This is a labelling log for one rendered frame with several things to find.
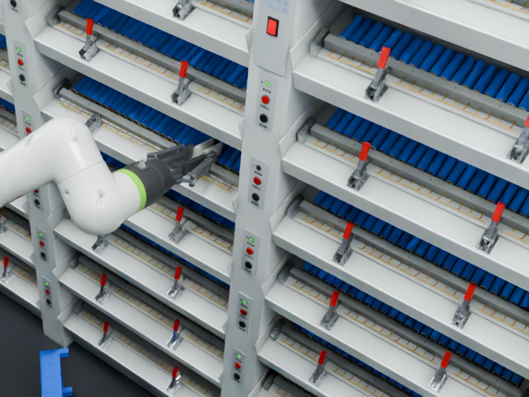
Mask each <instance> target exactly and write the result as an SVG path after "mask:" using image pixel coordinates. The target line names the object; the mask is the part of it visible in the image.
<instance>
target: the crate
mask: <svg viewBox="0 0 529 397"><path fill-rule="evenodd" d="M66 357H68V348H67V347H66V348H60V349H53V350H48V351H40V352H39V362H40V380H41V396H42V397H65V396H71V395H72V387H68V388H64V387H63V380H62V373H61V360H60V358H66Z"/></svg>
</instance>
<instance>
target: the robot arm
mask: <svg viewBox="0 0 529 397"><path fill-rule="evenodd" d="M213 144H214V138H211V139H208V140H206V141H205V142H203V143H201V144H196V145H193V144H192V143H188V147H185V146H184V145H183V144H180V145H177V146H174V147H169V148H167V149H164V150H160V151H157V152H149V153H147V156H146V161H145V158H140V161H136V162H134V163H132V164H130V165H127V166H125V167H123V168H122V169H119V170H117V171H116V172H113V173H111V172H110V170H109V168H108V166H107V165H106V163H105V162H104V160H103V158H102V155H101V153H100V151H99V149H98V147H97V144H96V142H95V141H94V137H93V135H92V133H91V131H90V129H89V128H88V127H87V126H86V125H85V124H84V123H83V122H82V121H79V120H77V119H76V118H73V117H56V118H54V119H52V120H50V121H48V122H46V123H45V124H44V125H42V126H41V127H40V128H38V129H36V130H35V131H33V133H31V134H30V135H28V136H26V137H25V138H23V139H22V140H20V141H19V142H17V143H15V144H13V145H12V146H11V147H8V148H7V149H5V150H3V151H2V152H0V208H2V207H3V206H5V205H7V204H9V203H11V202H13V201H15V200H16V199H18V198H20V197H22V196H24V195H26V194H28V193H30V192H33V191H35V190H37V189H39V188H40V187H41V186H43V185H45V184H48V183H55V184H56V185H57V188H58V190H59V191H60V194H61V197H62V198H63V201H64V203H65V205H66V208H67V210H68V213H69V215H70V217H71V219H72V221H73V223H74V224H75V226H76V227H77V228H79V229H80V230H81V231H83V232H86V233H87V234H90V235H94V236H102V235H106V234H109V233H111V232H113V231H115V230H116V229H117V228H119V227H120V226H121V224H122V223H123V222H124V221H126V220H127V219H128V218H129V217H131V216H132V215H134V214H136V213H138V212H139V211H141V210H144V209H145V208H146V207H148V206H151V205H153V204H154V203H155V202H158V201H159V200H160V199H161V196H162V195H163V194H164V193H165V192H167V191H169V190H170V189H171V188H172V186H173V185H175V184H181V183H182V182H185V183H189V187H194V185H195V182H196V181H198V180H199V179H200V178H201V177H203V176H204V175H205V174H206V173H207V172H208V171H209V170H210V169H211V166H212V161H213V160H214V159H216V157H217V156H219V155H221V154H222V149H223V143H222V142H220V143H218V144H216V145H213ZM177 151H178V153H177ZM191 156H192V158H191ZM189 159H190V160H189ZM187 174H188V175H187Z"/></svg>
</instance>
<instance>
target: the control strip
mask: <svg viewBox="0 0 529 397"><path fill-rule="evenodd" d="M293 7H294V0H259V4H258V14H257V30H256V39H255V48H254V57H253V63H254V64H255V65H258V66H260V67H262V68H264V69H267V70H269V71H272V72H274V73H277V74H279V75H281V76H285V73H286V67H287V54H288V47H289V40H290V28H291V21H292V14H293Z"/></svg>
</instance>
